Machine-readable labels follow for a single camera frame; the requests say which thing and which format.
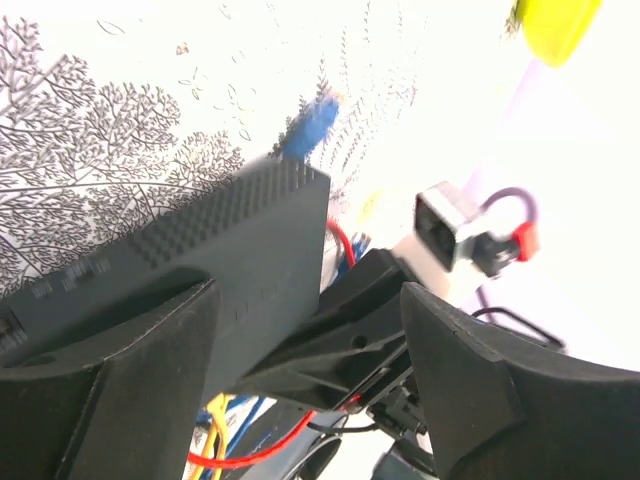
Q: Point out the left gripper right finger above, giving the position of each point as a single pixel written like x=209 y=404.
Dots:
x=501 y=407

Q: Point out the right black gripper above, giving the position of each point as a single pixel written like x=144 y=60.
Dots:
x=352 y=349

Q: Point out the black network switch box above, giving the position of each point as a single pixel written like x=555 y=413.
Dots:
x=260 y=239

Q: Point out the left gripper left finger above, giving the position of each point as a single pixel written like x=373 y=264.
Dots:
x=119 y=405

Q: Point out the lime green bowl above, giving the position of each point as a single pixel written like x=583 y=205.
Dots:
x=554 y=28

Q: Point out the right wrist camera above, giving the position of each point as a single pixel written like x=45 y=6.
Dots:
x=454 y=228

